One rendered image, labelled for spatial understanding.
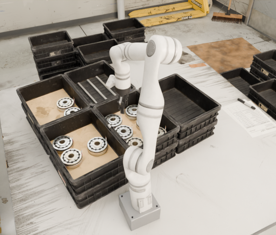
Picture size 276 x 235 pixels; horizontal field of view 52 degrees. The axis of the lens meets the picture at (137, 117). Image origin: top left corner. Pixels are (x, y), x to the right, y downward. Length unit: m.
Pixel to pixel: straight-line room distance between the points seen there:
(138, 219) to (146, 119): 0.50
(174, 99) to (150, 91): 0.83
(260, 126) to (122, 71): 1.02
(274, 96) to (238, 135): 1.05
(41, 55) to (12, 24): 1.73
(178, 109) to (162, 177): 0.43
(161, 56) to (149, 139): 0.29
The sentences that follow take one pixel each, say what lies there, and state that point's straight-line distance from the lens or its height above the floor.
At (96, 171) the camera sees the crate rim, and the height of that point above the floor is 0.93.
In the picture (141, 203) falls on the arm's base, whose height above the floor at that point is 0.86.
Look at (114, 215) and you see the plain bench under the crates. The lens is 1.41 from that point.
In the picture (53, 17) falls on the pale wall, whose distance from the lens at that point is 4.70.
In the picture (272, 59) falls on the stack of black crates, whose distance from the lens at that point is 3.35.
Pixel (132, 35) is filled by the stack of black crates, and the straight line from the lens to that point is 3.19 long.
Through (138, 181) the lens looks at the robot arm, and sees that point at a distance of 1.14.
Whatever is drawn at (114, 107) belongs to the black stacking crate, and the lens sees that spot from 1.64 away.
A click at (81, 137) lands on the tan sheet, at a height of 0.83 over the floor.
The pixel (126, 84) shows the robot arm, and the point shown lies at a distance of 1.31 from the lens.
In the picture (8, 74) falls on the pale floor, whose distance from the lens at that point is 3.83.
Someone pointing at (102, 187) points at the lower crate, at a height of 0.80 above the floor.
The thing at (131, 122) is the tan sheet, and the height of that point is 0.83.
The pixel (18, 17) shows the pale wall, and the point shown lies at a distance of 4.63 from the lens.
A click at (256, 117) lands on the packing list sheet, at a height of 0.70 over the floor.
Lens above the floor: 1.93
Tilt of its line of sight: 42 degrees down
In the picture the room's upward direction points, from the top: straight up
